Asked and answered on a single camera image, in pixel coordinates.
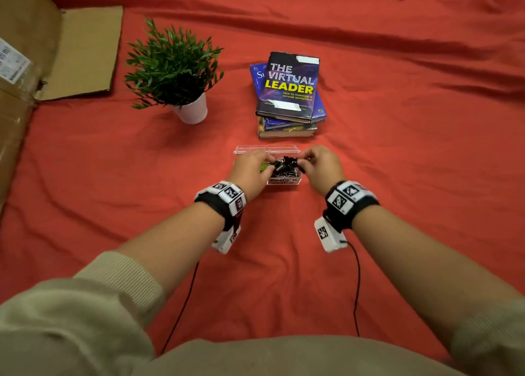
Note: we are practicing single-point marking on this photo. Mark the person's left forearm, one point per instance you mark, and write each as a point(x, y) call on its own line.
point(172, 244)

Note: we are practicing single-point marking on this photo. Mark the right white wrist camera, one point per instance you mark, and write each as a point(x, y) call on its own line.
point(328, 236)

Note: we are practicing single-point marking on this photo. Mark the right black marker wristband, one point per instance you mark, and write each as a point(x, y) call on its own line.
point(340, 219)

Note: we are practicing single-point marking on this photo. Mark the beige sweater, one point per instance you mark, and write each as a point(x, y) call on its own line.
point(287, 359)

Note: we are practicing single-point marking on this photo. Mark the person's right hand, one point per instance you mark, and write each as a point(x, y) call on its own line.
point(324, 168)

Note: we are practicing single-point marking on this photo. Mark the clear two-compartment plastic box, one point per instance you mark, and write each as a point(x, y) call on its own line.
point(262, 148)

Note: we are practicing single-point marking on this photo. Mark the green plant in white pot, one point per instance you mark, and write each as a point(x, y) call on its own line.
point(172, 63)

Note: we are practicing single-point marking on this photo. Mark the olive brown book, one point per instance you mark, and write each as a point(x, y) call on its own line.
point(283, 133)

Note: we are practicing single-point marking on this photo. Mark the pile of green paper clips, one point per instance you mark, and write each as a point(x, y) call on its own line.
point(263, 166)

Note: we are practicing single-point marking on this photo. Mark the red cloth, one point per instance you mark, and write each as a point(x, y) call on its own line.
point(410, 141)

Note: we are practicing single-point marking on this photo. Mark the heap of black binder clips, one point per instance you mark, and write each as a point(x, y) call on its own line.
point(285, 168)

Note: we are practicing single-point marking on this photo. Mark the black book with yellow print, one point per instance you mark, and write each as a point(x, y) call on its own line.
point(287, 96)

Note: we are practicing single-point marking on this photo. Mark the blue and yellow book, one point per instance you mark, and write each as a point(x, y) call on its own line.
point(283, 124)

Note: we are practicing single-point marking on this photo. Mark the person's right forearm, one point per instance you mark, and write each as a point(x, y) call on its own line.
point(422, 265)

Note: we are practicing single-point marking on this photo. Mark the person's left hand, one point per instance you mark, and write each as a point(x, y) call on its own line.
point(250, 174)

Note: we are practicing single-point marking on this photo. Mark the brown cardboard box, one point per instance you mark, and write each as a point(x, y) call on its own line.
point(86, 51)

